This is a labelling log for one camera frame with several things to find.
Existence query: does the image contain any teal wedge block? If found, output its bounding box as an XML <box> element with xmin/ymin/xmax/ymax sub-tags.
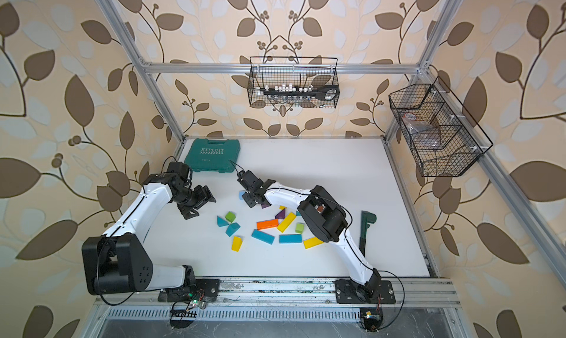
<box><xmin>226</xmin><ymin>222</ymin><xmax>240</xmax><ymax>237</ymax></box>

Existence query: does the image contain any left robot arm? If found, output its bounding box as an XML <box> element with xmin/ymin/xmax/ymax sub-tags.
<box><xmin>82</xmin><ymin>162</ymin><xmax>216</xmax><ymax>296</ymax></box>

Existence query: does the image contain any black wire basket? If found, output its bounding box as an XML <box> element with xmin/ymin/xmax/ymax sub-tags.
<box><xmin>389</xmin><ymin>77</ymin><xmax>493</xmax><ymax>177</ymax></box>
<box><xmin>246</xmin><ymin>56</ymin><xmax>340</xmax><ymax>109</ymax></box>

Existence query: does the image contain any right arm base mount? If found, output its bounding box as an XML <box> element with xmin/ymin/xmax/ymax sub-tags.
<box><xmin>334</xmin><ymin>279</ymin><xmax>396</xmax><ymax>305</ymax></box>

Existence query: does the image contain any light green cube centre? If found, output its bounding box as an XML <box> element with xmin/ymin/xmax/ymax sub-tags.
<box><xmin>295</xmin><ymin>223</ymin><xmax>305</xmax><ymax>234</ymax></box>

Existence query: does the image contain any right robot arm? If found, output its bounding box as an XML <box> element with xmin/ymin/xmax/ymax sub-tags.
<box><xmin>237</xmin><ymin>171</ymin><xmax>381</xmax><ymax>298</ymax></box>

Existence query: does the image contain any aluminium rail front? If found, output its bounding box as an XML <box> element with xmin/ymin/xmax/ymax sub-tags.
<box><xmin>94</xmin><ymin>275</ymin><xmax>461</xmax><ymax>309</ymax></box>

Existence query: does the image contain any black wire basket right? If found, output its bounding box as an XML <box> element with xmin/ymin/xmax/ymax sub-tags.
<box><xmin>389</xmin><ymin>77</ymin><xmax>493</xmax><ymax>177</ymax></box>

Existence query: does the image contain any yellow small block bottom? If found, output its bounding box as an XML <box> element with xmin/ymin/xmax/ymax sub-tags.
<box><xmin>231</xmin><ymin>236</ymin><xmax>243</xmax><ymax>252</ymax></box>

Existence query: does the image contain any long yellow block diagonal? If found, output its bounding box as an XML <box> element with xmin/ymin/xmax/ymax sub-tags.
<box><xmin>277</xmin><ymin>213</ymin><xmax>296</xmax><ymax>233</ymax></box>

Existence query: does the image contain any socket bit holder strip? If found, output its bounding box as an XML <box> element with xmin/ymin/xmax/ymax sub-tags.
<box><xmin>257</xmin><ymin>85</ymin><xmax>340</xmax><ymax>101</ymax></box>

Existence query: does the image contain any clear plastic bag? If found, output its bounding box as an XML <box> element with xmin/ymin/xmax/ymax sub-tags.
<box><xmin>402</xmin><ymin>113</ymin><xmax>442</xmax><ymax>149</ymax></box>

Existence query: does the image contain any black wire basket back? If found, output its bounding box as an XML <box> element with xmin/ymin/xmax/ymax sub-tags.
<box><xmin>246</xmin><ymin>56</ymin><xmax>340</xmax><ymax>109</ymax></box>

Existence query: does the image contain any yellow long block bottom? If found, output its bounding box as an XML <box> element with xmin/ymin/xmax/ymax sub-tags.
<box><xmin>303</xmin><ymin>237</ymin><xmax>324</xmax><ymax>250</ymax></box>

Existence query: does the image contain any green plastic tool case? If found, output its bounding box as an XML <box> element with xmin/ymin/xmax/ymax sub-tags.
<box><xmin>184</xmin><ymin>139</ymin><xmax>240</xmax><ymax>173</ymax></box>

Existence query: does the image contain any orange rectangular block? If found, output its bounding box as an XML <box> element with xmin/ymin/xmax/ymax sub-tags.
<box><xmin>256</xmin><ymin>219</ymin><xmax>279</xmax><ymax>230</ymax></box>

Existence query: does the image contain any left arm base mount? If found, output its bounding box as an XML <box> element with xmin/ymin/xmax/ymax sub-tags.
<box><xmin>158</xmin><ymin>278</ymin><xmax>221</xmax><ymax>303</ymax></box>

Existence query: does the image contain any teal triangle block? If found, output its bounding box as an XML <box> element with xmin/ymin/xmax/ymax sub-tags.
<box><xmin>217</xmin><ymin>216</ymin><xmax>230</xmax><ymax>227</ymax></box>

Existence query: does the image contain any teal long block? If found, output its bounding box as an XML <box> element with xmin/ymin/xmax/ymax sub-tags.
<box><xmin>279</xmin><ymin>234</ymin><xmax>302</xmax><ymax>245</ymax></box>
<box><xmin>251</xmin><ymin>229</ymin><xmax>275</xmax><ymax>245</ymax></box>

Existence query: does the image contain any dark purple triangle block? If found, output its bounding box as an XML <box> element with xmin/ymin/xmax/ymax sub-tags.
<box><xmin>275</xmin><ymin>208</ymin><xmax>286</xmax><ymax>220</ymax></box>

